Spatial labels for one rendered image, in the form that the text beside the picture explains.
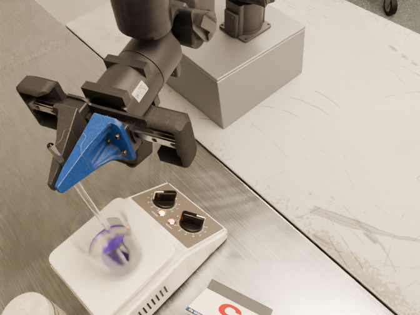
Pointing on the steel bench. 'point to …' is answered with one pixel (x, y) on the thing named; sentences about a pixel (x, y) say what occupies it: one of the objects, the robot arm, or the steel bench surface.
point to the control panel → (142, 199)
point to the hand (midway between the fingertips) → (76, 159)
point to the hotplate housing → (192, 257)
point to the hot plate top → (66, 255)
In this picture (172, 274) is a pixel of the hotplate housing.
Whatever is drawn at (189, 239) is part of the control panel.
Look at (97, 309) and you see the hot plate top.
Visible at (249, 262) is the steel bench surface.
